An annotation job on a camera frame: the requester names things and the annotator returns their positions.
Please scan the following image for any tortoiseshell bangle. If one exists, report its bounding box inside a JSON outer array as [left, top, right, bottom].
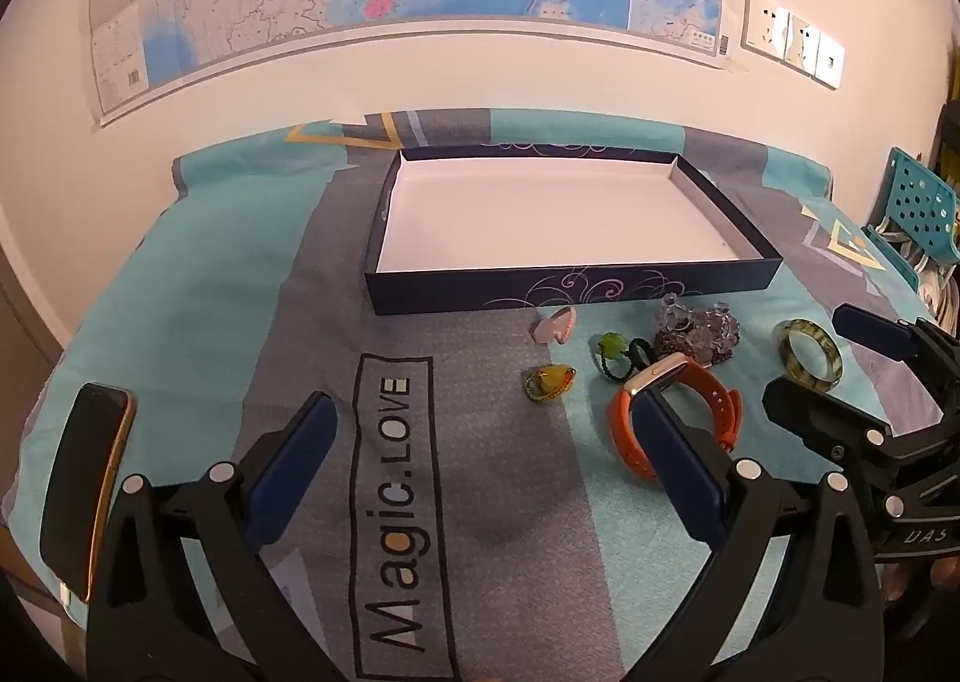
[[775, 318, 844, 393]]

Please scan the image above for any orange smart watch band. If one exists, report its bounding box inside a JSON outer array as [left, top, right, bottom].
[[607, 352, 745, 482]]

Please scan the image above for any clear crystal bead bracelet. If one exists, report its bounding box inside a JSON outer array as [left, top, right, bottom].
[[659, 290, 744, 367]]

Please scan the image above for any yellow orange chunky ring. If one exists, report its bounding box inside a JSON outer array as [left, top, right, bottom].
[[522, 363, 578, 404]]

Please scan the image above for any pink star ring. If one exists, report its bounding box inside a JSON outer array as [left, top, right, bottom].
[[530, 305, 578, 346]]

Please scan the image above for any right hand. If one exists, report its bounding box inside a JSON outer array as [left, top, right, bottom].
[[880, 557, 960, 602]]

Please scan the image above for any teal perforated plastic basket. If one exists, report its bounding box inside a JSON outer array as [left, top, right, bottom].
[[864, 148, 958, 292]]

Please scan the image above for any black smartphone orange edge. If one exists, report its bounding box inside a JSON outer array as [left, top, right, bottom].
[[39, 383, 137, 602]]

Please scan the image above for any teal grey bed sheet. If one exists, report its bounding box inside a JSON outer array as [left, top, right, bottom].
[[0, 107, 939, 682]]

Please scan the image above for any dark blue shallow box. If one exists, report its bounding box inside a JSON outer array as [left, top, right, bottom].
[[364, 145, 781, 315]]

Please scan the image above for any white wall socket panel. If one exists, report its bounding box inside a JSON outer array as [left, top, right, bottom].
[[740, 0, 846, 89]]

